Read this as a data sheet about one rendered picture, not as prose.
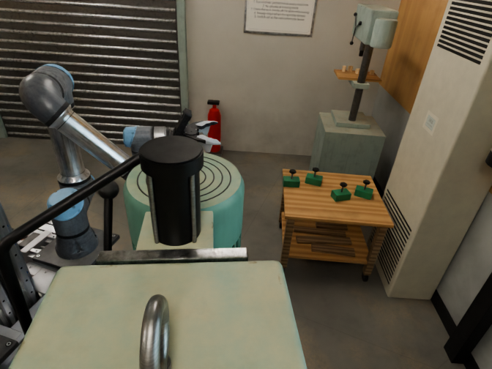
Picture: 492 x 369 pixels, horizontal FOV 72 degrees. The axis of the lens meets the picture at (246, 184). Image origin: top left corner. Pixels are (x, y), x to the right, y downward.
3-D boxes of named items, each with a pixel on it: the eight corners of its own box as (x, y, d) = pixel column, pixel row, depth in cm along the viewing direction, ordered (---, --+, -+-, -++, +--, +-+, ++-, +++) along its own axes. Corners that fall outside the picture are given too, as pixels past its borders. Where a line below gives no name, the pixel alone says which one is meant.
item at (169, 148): (212, 252, 44) (213, 133, 35) (213, 302, 38) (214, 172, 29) (151, 253, 44) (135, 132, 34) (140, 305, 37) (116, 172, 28)
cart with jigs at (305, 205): (353, 230, 277) (374, 162, 242) (371, 285, 229) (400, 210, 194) (274, 223, 279) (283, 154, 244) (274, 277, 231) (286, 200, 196)
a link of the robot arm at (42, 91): (21, 75, 91) (157, 182, 116) (36, 64, 101) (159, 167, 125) (-4, 102, 94) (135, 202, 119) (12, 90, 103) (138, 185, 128)
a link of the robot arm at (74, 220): (49, 237, 120) (39, 207, 113) (61, 214, 132) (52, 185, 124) (85, 236, 122) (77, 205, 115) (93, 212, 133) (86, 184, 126)
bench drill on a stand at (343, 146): (353, 179, 347) (400, 6, 261) (367, 216, 295) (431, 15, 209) (306, 175, 348) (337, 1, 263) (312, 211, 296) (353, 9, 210)
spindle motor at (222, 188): (233, 275, 74) (240, 149, 58) (239, 351, 60) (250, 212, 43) (151, 277, 73) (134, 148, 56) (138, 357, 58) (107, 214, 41)
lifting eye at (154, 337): (175, 331, 27) (169, 275, 23) (167, 414, 22) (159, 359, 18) (154, 332, 27) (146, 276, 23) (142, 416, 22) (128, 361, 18)
